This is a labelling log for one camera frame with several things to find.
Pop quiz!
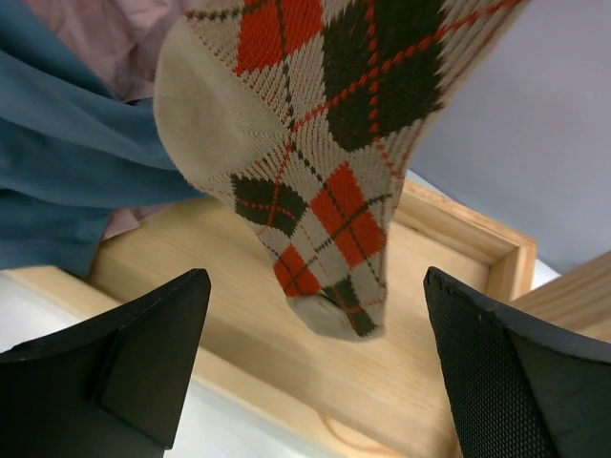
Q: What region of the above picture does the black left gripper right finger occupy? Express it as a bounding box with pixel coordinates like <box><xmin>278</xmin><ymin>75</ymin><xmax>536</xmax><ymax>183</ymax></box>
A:
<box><xmin>423</xmin><ymin>267</ymin><xmax>610</xmax><ymax>457</ymax></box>

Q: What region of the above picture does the wooden drying rack frame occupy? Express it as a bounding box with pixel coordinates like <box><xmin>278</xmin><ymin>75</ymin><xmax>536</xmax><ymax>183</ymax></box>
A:
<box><xmin>10</xmin><ymin>182</ymin><xmax>610</xmax><ymax>457</ymax></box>

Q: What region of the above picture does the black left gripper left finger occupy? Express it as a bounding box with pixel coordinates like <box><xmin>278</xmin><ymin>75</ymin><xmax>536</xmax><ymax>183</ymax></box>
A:
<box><xmin>1</xmin><ymin>269</ymin><xmax>211</xmax><ymax>457</ymax></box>

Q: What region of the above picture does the teal blue cloth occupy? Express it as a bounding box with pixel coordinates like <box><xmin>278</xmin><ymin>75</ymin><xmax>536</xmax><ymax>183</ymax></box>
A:
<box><xmin>1</xmin><ymin>1</ymin><xmax>198</xmax><ymax>277</ymax></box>

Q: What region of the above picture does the pink ruffled cloth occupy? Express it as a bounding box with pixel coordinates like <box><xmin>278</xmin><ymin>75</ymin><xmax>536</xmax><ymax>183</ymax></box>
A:
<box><xmin>11</xmin><ymin>1</ymin><xmax>193</xmax><ymax>244</ymax></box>

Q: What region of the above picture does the argyle patterned sock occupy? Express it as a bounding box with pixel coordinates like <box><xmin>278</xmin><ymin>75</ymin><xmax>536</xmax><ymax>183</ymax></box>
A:
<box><xmin>153</xmin><ymin>0</ymin><xmax>531</xmax><ymax>344</ymax></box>

